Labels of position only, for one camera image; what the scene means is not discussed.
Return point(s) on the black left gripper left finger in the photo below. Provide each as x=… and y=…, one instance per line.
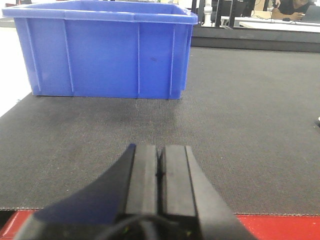
x=127, y=189

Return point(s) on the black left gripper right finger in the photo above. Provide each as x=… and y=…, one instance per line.
x=189, y=198

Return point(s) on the dark conveyor belt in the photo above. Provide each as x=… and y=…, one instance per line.
x=250, y=117

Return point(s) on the blue plastic crate on conveyor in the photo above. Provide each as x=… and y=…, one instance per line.
x=113, y=49

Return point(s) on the white desk in background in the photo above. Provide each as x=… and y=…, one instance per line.
x=275, y=24

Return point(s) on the seated person in black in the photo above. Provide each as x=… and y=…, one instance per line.
x=294, y=10

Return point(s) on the grey laptop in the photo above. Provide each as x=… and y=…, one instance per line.
x=312, y=15

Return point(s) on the red conveyor frame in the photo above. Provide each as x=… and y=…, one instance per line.
x=264, y=227

